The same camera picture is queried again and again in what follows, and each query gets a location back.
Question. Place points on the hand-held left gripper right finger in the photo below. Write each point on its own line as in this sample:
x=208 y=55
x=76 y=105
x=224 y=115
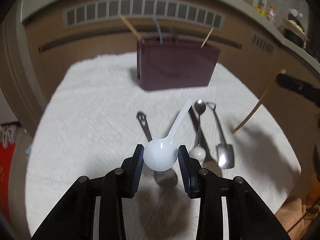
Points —
x=183 y=170

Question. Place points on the white towel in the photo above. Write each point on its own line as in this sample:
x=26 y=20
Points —
x=87 y=130

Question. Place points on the white plastic spoon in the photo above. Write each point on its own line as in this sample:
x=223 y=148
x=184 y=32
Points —
x=160 y=155

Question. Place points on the metal spoon white ball end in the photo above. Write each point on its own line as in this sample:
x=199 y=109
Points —
x=197 y=153

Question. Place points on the black holder white utensils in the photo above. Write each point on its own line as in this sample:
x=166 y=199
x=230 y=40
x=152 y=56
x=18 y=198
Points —
x=295 y=21

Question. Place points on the purple plastic utensil holder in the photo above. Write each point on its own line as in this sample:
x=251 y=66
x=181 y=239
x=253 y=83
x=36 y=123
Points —
x=175 y=65

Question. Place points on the shovel shaped metal spoon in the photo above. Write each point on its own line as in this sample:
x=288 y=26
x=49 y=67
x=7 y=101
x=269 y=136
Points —
x=225 y=155

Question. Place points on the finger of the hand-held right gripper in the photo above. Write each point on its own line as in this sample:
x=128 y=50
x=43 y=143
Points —
x=300 y=90

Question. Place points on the large grey vent grille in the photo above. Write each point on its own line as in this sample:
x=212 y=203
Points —
x=140 y=7

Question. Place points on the person's orange clothing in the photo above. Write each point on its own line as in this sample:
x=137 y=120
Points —
x=292 y=210

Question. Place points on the blue knit slipper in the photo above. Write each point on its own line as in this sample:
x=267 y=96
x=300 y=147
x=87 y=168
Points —
x=28 y=152

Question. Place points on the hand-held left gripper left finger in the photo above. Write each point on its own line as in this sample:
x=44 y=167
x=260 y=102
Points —
x=137 y=170

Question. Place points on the small grey vent grille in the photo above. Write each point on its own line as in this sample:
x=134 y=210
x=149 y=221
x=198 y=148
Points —
x=262 y=43

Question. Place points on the pale lilac slipper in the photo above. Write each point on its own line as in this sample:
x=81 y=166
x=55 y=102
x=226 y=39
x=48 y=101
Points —
x=12 y=132
x=4 y=133

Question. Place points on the wooden kitchen cabinet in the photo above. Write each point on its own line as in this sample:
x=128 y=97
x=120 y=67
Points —
x=100 y=42

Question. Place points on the red floor mat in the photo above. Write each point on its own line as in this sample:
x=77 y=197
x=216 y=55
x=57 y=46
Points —
x=6 y=175

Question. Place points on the plastic bottle orange cap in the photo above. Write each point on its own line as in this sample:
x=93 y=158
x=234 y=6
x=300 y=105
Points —
x=271 y=13

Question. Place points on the blue grey spoon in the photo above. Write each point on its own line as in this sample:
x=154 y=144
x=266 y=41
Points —
x=158 y=31

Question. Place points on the black pot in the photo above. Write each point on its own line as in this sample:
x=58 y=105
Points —
x=291 y=38

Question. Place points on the beige kitchen countertop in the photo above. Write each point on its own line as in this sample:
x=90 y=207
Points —
x=276 y=31

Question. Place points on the yellow lid jar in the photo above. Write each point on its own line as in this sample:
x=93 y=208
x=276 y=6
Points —
x=260 y=10

